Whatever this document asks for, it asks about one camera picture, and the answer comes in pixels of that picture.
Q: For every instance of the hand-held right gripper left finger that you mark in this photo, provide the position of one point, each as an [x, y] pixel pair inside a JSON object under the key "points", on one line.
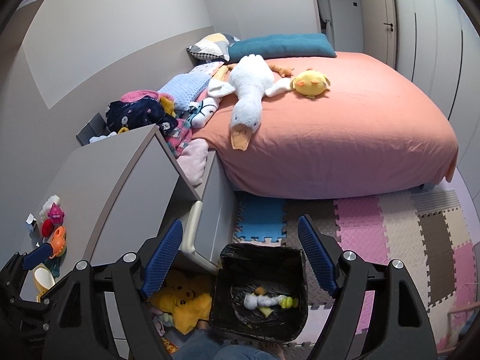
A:
{"points": [[163, 258]]}

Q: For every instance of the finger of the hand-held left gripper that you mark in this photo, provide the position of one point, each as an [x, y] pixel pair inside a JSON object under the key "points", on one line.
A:
{"points": [[37, 257]]}

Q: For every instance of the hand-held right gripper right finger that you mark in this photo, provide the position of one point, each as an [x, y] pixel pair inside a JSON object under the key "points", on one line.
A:
{"points": [[317, 258]]}

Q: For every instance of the yellow plastic toy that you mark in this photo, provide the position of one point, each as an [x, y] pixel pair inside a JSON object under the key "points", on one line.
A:
{"points": [[42, 279]]}

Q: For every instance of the orange toy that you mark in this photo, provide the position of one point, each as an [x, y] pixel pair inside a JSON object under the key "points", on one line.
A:
{"points": [[59, 238]]}

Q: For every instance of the small grey box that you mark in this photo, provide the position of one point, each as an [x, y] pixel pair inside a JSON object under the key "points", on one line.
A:
{"points": [[33, 227]]}

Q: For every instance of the red toy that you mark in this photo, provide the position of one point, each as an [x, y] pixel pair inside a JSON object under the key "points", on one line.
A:
{"points": [[47, 228]]}

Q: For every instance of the pink toy figure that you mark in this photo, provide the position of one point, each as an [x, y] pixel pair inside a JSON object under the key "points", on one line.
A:
{"points": [[56, 212]]}

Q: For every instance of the black trash bin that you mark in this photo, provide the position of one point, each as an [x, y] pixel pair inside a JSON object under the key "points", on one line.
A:
{"points": [[228, 270]]}

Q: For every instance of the small white toy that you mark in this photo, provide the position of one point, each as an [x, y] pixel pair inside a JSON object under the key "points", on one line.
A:
{"points": [[258, 300]]}

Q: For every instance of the yellow star plush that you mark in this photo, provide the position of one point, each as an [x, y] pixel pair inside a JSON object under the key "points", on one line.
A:
{"points": [[180, 300]]}

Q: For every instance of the foam puzzle floor mat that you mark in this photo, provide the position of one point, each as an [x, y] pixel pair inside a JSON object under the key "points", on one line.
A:
{"points": [[375, 225]]}

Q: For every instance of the grey bedside cabinet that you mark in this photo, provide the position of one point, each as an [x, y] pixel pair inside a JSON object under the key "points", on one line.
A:
{"points": [[221, 210]]}

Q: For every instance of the grey desk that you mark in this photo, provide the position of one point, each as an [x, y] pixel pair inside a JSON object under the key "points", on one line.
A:
{"points": [[105, 187]]}

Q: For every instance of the pale pink cloth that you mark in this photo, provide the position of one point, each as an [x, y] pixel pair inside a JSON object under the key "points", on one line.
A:
{"points": [[193, 159]]}

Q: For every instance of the person's leg in jeans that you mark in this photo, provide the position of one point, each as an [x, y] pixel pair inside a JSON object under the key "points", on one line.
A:
{"points": [[217, 348]]}

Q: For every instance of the pink printed blanket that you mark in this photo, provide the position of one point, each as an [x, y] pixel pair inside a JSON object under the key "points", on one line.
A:
{"points": [[180, 135]]}

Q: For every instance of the bed with salmon sheet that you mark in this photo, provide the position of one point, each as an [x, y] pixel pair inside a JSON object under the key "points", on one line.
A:
{"points": [[337, 127]]}

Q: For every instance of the small yellow toy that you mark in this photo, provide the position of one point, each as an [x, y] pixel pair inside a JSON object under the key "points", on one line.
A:
{"points": [[123, 130]]}

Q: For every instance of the small white cloth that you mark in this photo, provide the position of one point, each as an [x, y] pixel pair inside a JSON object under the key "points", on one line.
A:
{"points": [[103, 137]]}

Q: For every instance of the black chair back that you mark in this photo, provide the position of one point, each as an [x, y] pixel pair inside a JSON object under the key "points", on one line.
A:
{"points": [[90, 129]]}

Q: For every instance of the navy printed blanket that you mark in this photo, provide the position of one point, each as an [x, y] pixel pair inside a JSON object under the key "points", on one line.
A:
{"points": [[138, 114]]}

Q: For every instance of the white printed cloth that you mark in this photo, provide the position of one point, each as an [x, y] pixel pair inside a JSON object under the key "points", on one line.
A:
{"points": [[202, 114]]}

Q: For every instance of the pink towel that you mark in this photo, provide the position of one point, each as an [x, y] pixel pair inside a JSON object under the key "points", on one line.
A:
{"points": [[137, 95]]}

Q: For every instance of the light blue blanket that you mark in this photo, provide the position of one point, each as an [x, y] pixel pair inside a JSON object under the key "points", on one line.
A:
{"points": [[183, 88]]}

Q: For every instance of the yellow chick plush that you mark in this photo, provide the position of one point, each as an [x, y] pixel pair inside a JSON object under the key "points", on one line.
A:
{"points": [[309, 82]]}

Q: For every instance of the white goose plush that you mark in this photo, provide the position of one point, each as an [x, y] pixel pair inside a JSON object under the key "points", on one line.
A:
{"points": [[247, 86]]}

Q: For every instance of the white dotted cloth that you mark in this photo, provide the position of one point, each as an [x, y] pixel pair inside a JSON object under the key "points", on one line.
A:
{"points": [[204, 69]]}

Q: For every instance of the teal pillow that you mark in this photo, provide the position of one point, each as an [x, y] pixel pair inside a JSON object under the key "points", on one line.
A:
{"points": [[281, 45]]}

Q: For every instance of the patterned grey yellow pillow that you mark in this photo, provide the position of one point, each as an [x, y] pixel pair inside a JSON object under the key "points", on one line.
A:
{"points": [[212, 47]]}

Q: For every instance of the grey wardrobe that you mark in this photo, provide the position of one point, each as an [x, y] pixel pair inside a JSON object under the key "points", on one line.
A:
{"points": [[442, 45]]}

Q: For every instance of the grey door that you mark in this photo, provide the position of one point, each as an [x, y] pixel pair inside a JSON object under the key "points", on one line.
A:
{"points": [[386, 0]]}

